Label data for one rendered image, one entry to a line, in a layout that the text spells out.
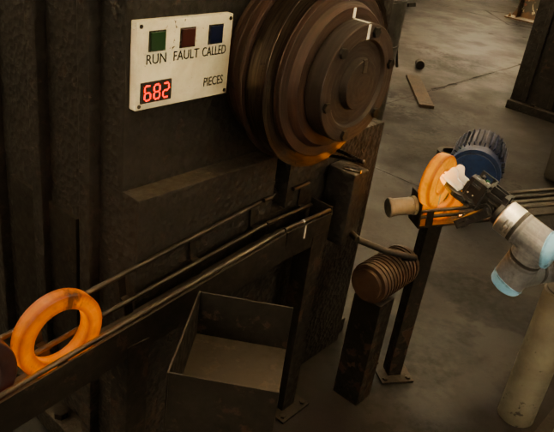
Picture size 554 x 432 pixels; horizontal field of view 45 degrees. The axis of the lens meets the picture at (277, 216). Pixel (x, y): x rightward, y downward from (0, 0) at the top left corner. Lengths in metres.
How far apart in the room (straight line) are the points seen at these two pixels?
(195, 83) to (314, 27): 0.28
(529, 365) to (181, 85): 1.43
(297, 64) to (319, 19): 0.11
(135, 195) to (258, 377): 0.47
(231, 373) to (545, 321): 1.11
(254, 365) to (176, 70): 0.64
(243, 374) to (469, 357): 1.39
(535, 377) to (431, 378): 0.38
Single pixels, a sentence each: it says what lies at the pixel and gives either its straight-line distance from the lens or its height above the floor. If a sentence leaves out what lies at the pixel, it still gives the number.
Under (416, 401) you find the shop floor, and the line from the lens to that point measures 2.39.
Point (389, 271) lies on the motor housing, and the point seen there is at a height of 0.52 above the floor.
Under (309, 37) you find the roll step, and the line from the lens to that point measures 1.48.
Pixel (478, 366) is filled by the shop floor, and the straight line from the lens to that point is 2.63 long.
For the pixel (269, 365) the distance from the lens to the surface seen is 1.44.
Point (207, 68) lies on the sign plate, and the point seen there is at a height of 1.13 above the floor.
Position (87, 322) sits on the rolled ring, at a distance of 1.41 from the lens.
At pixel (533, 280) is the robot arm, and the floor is 0.66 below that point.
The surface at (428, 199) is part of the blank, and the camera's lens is 1.85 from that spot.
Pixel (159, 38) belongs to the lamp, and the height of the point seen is 1.21.
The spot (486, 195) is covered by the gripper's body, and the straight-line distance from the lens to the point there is 1.83.
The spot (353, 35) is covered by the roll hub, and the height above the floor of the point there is 1.23.
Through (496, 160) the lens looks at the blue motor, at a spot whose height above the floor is 0.30.
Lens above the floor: 1.54
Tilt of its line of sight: 28 degrees down
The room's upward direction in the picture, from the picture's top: 8 degrees clockwise
